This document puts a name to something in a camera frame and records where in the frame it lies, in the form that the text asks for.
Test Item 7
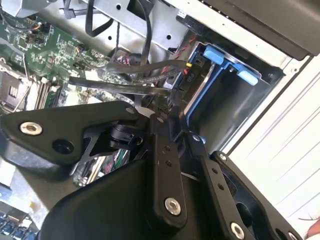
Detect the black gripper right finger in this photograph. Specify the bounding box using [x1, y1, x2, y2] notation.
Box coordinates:
[178, 107, 305, 240]

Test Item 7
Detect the black data wire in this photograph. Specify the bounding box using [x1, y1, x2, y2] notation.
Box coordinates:
[68, 76, 185, 111]

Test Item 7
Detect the person's hand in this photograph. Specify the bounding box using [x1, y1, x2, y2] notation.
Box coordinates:
[305, 218, 320, 240]

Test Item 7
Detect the black sleeved power wire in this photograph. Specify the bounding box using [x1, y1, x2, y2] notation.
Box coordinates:
[106, 59, 202, 92]

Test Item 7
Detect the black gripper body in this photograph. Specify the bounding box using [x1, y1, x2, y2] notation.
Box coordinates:
[37, 157, 226, 240]

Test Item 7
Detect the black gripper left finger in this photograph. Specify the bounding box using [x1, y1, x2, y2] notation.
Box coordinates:
[0, 93, 189, 229]

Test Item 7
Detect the hard disk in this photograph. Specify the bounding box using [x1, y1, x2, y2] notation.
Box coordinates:
[178, 41, 225, 101]

